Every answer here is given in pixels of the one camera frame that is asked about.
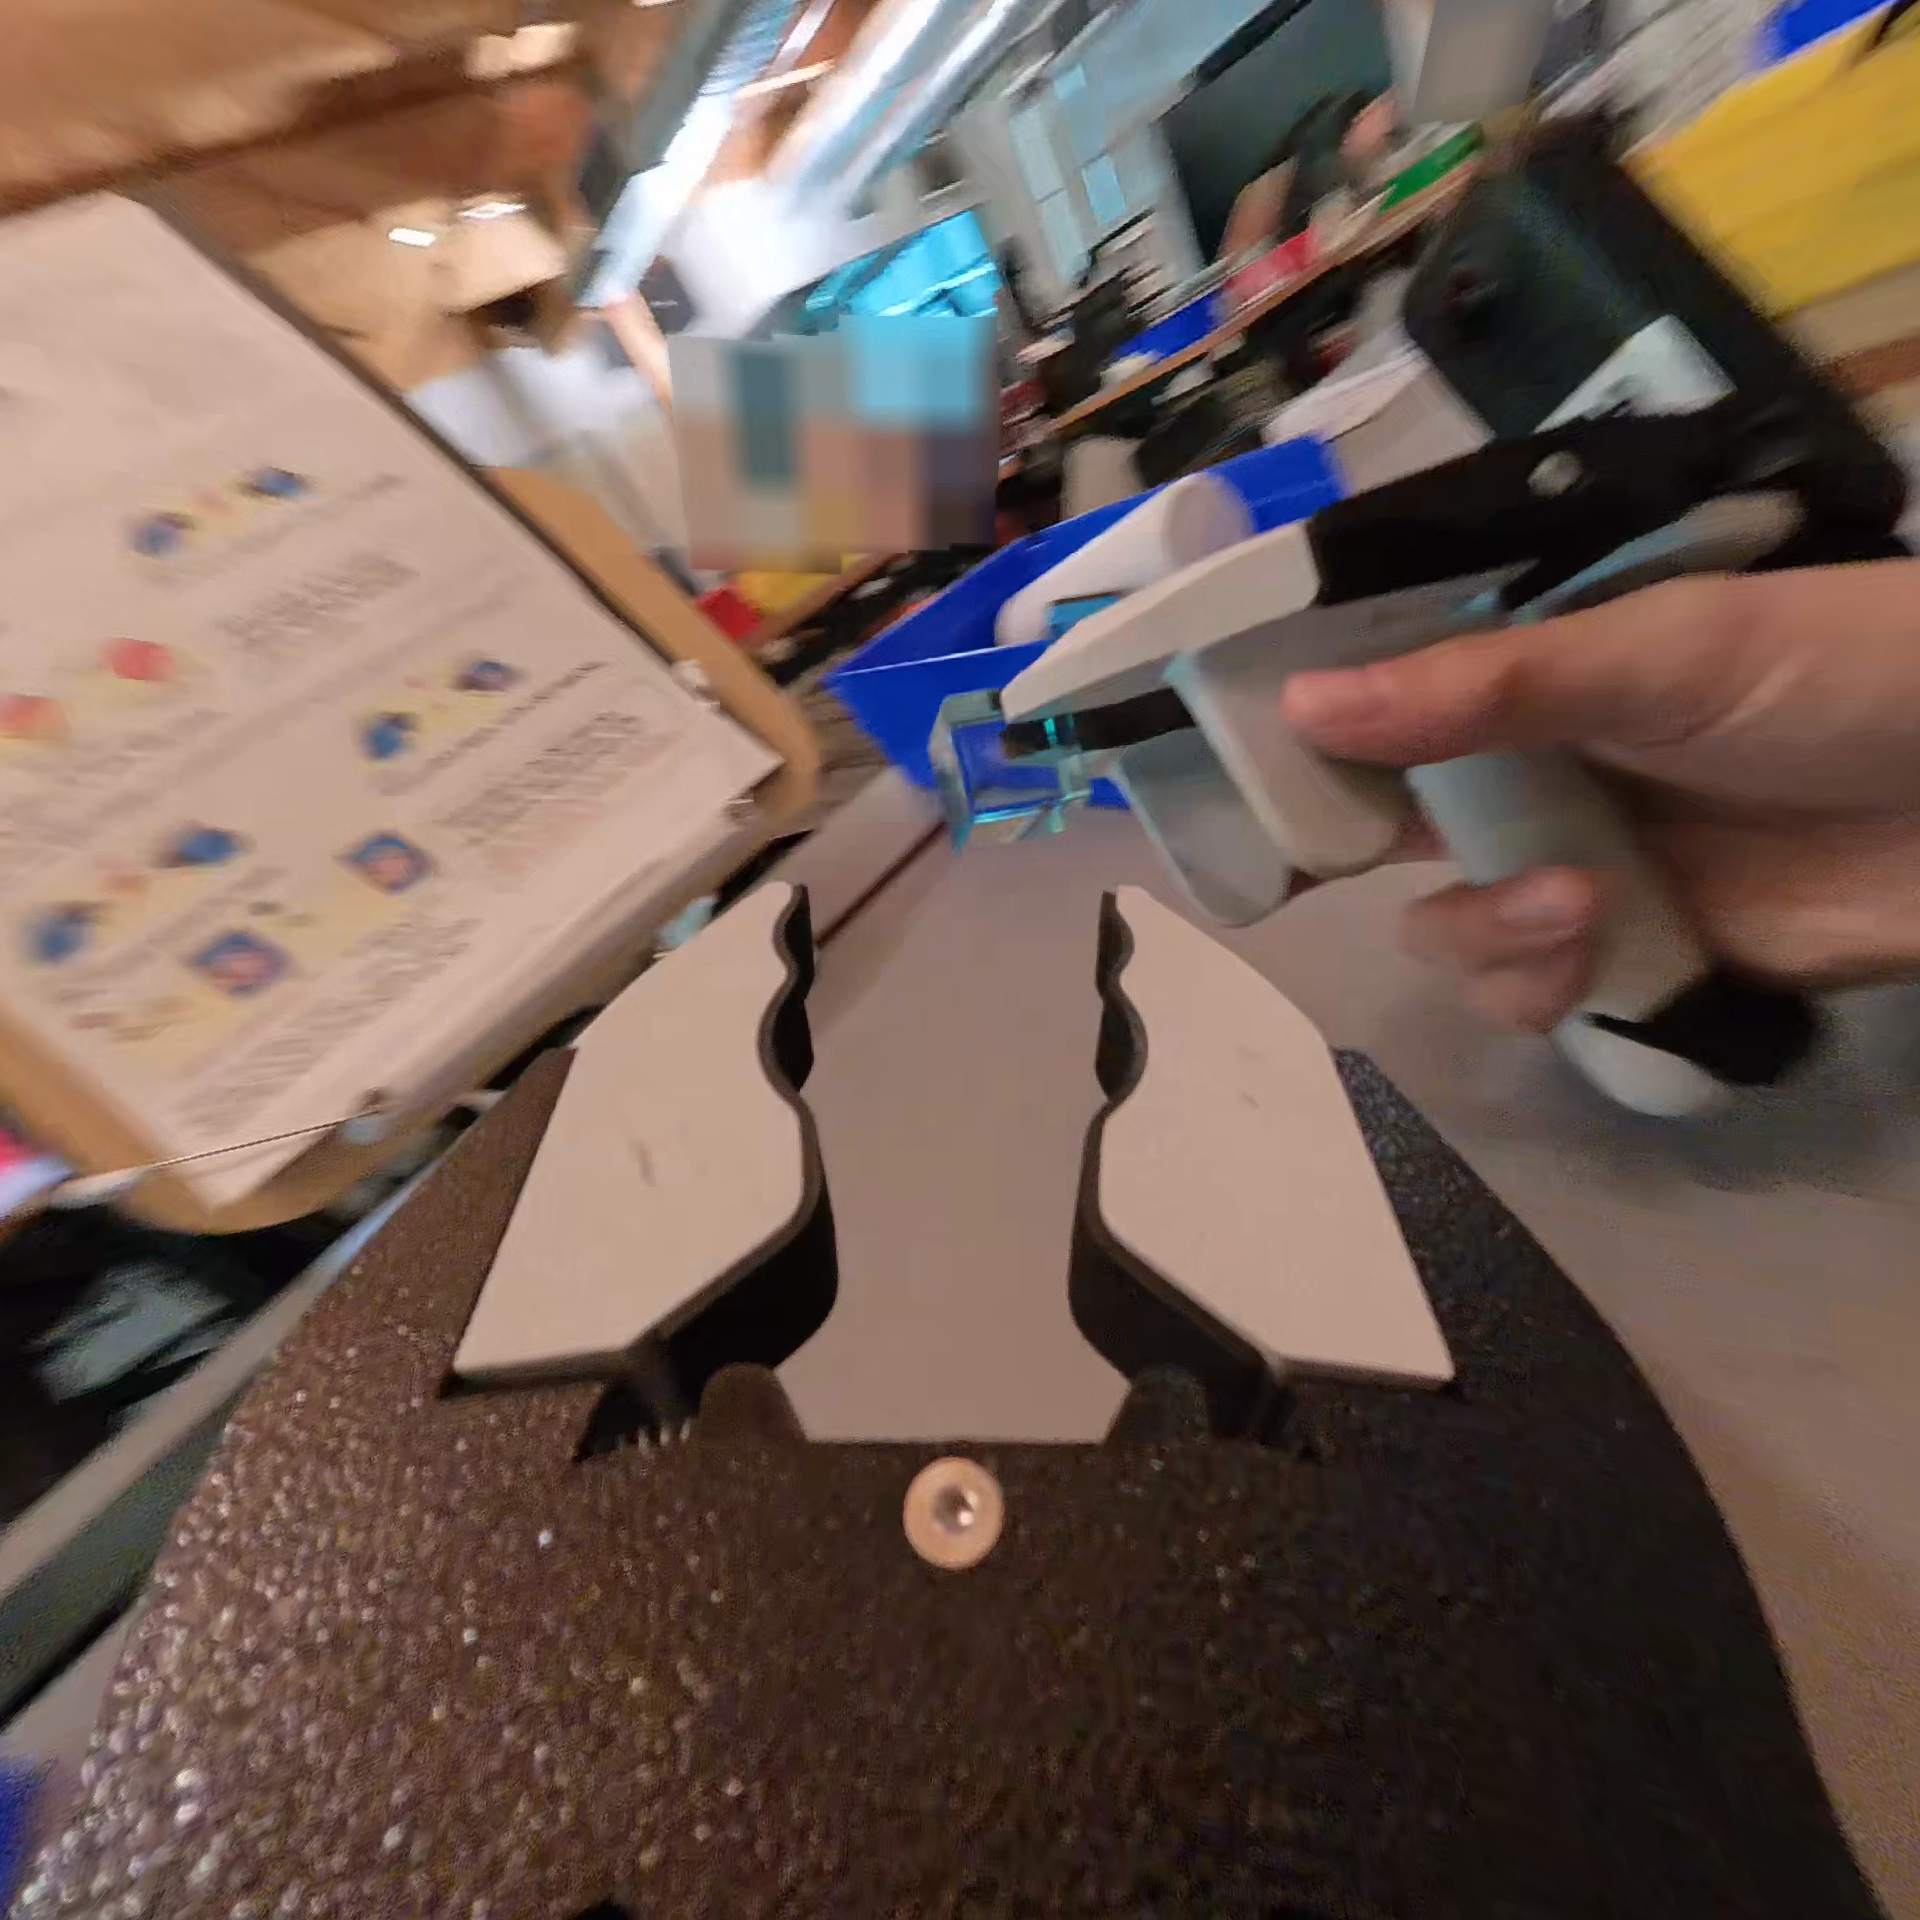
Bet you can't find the wooden instruction board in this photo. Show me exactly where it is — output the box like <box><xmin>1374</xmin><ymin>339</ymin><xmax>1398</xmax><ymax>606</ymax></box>
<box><xmin>0</xmin><ymin>188</ymin><xmax>824</xmax><ymax>1235</ymax></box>

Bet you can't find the yellow plastic bin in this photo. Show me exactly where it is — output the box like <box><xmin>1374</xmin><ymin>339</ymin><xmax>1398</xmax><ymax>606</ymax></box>
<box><xmin>1623</xmin><ymin>23</ymin><xmax>1920</xmax><ymax>320</ymax></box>

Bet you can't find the white foam cylinder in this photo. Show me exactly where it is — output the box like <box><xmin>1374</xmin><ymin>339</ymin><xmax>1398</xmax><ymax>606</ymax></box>
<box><xmin>991</xmin><ymin>472</ymin><xmax>1254</xmax><ymax>648</ymax></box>

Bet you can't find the printed instruction sheet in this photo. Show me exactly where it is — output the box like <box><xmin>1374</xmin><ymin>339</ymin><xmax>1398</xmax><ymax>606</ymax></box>
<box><xmin>0</xmin><ymin>192</ymin><xmax>783</xmax><ymax>1209</ymax></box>

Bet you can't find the clear teal cube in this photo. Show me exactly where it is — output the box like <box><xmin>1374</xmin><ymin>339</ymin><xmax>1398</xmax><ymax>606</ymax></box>
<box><xmin>930</xmin><ymin>694</ymin><xmax>1094</xmax><ymax>847</ymax></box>

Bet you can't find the person's right hand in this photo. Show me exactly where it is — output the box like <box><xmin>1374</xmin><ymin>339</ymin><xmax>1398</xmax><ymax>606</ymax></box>
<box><xmin>1280</xmin><ymin>558</ymin><xmax>1920</xmax><ymax>1039</ymax></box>

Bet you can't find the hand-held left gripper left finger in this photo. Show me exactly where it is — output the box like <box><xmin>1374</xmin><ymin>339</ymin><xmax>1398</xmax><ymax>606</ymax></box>
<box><xmin>449</xmin><ymin>883</ymin><xmax>837</xmax><ymax>1391</ymax></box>

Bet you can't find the small blue plastic bin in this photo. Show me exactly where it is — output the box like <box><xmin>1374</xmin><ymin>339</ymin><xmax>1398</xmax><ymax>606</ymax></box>
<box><xmin>1756</xmin><ymin>0</ymin><xmax>1894</xmax><ymax>62</ymax></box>

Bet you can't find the string with pin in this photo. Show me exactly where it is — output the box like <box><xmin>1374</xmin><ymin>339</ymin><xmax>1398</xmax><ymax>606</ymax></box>
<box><xmin>135</xmin><ymin>1092</ymin><xmax>394</xmax><ymax>1180</ymax></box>

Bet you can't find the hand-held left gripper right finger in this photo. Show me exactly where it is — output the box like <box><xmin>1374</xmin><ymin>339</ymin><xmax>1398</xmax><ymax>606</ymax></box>
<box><xmin>1071</xmin><ymin>884</ymin><xmax>1455</xmax><ymax>1395</ymax></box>

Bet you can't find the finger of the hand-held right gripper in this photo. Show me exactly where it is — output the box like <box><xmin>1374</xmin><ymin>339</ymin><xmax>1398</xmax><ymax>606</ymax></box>
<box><xmin>1036</xmin><ymin>702</ymin><xmax>1309</xmax><ymax>928</ymax></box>
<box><xmin>997</xmin><ymin>521</ymin><xmax>1420</xmax><ymax>887</ymax></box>

